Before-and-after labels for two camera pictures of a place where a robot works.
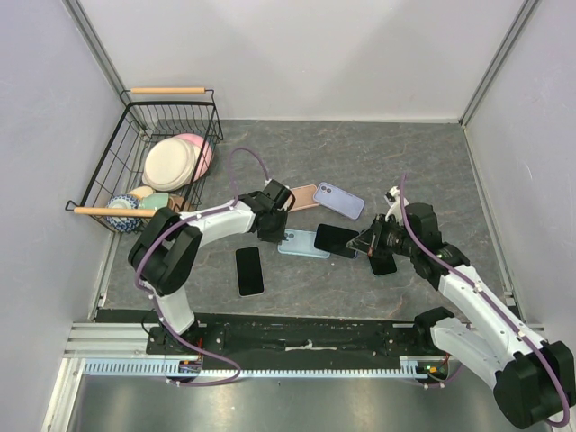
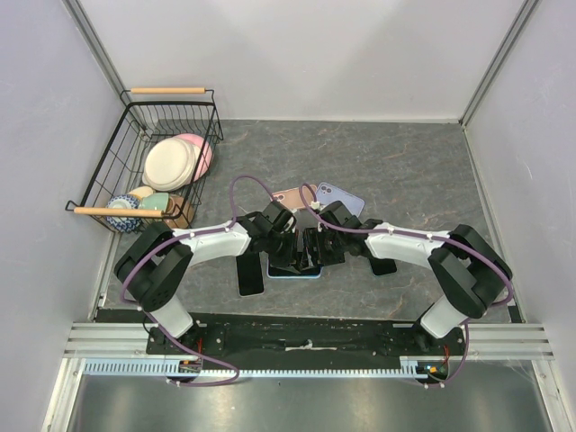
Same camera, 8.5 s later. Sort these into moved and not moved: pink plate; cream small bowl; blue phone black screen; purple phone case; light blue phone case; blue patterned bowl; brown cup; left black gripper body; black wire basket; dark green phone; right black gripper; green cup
Moved: light blue phone case; blue phone black screen; right black gripper; left black gripper body
Not moved: blue patterned bowl; pink plate; purple phone case; dark green phone; green cup; black wire basket; brown cup; cream small bowl
